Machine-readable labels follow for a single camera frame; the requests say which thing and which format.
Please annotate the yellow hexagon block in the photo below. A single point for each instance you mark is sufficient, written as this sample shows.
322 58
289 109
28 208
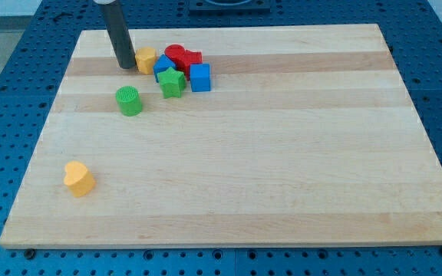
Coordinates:
146 57

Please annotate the blue cube block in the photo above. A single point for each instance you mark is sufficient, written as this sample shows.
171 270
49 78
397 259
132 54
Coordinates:
200 77

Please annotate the green star block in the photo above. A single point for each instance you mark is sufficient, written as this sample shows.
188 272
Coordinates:
172 82

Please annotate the wooden board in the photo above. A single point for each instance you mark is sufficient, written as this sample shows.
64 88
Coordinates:
308 138

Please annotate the red star block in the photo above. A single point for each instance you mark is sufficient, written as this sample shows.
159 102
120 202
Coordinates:
190 58

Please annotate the blue triangle block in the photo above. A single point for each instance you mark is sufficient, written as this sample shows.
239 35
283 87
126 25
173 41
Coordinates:
162 64

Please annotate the red cylinder block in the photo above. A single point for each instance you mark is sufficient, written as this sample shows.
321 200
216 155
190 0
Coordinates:
175 53

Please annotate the green cylinder block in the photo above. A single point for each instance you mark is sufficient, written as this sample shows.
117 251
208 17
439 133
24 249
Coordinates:
128 100

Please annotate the yellow heart block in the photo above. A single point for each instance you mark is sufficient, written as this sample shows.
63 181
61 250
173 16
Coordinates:
78 178

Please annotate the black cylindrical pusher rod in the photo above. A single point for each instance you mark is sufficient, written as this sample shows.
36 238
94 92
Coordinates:
118 32

